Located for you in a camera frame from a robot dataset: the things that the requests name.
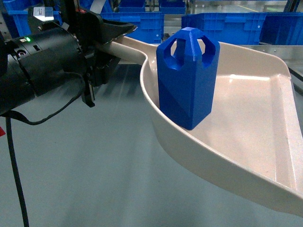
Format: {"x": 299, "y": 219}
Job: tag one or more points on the beige plastic scoop tray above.
{"x": 251, "y": 143}

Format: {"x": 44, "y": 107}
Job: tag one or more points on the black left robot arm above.
{"x": 16, "y": 87}

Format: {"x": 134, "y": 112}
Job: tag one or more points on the blue crate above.
{"x": 150, "y": 25}
{"x": 233, "y": 28}

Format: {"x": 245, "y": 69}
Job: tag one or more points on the blue crate centre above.
{"x": 150, "y": 25}

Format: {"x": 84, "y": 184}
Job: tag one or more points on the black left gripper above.
{"x": 61, "y": 51}

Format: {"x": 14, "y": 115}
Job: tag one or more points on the blue crate right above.
{"x": 233, "y": 28}

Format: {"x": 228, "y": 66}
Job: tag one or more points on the blue printed block part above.
{"x": 187, "y": 66}

